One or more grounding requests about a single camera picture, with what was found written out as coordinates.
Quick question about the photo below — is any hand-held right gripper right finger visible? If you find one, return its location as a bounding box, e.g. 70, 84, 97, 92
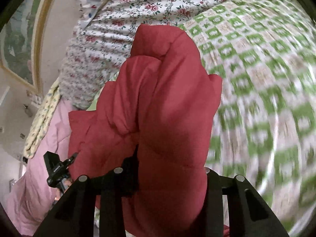
195, 167, 289, 237

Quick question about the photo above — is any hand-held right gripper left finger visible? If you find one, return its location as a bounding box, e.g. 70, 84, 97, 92
33, 150, 139, 237

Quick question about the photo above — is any red quilted jacket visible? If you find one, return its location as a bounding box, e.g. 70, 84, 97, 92
68, 23, 223, 237

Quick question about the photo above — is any person's left hand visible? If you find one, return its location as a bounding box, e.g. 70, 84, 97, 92
55, 179, 73, 204

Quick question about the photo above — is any pink quilt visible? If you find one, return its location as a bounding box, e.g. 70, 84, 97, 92
5, 101, 74, 236

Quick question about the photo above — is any yellow floral cloth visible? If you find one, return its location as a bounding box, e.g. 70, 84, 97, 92
24, 78, 63, 159

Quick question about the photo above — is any green patterned blanket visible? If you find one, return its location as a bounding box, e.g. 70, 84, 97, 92
178, 0, 316, 236

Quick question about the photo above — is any floral bed sheet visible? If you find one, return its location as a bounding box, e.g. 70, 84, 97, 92
59, 0, 272, 110

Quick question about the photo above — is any gold framed painting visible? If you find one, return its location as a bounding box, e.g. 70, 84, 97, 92
0, 0, 63, 95

